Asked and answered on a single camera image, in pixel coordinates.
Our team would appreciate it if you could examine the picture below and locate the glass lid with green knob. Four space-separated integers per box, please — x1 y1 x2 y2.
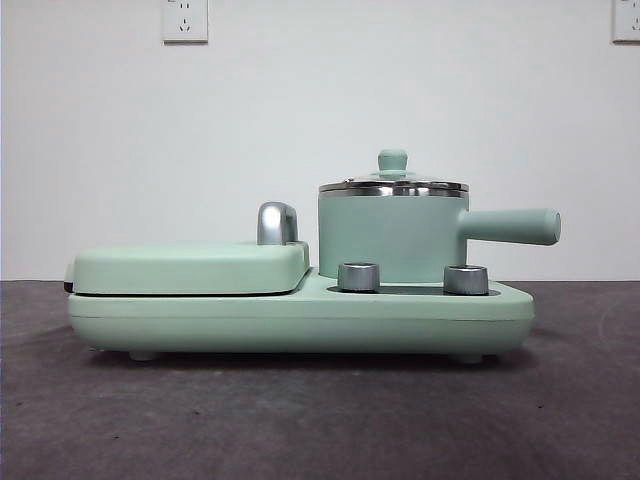
319 147 470 193

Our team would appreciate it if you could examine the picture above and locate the silver control knob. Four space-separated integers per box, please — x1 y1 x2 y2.
443 264 489 295
337 260 381 292

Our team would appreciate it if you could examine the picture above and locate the mint green breakfast machine base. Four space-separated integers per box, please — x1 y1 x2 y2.
68 264 535 363

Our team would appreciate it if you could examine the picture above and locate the mint green grill cover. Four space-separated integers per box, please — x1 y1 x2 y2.
63 239 312 296

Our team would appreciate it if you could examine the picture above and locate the chrome grill cover handle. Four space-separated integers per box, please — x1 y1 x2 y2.
257 201 300 246

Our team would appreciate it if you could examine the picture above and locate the mint green handled pot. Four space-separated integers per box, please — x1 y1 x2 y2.
318 188 562 280

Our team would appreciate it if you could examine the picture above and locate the white wall socket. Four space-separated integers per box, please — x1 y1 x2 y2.
161 0 209 44
612 0 640 43

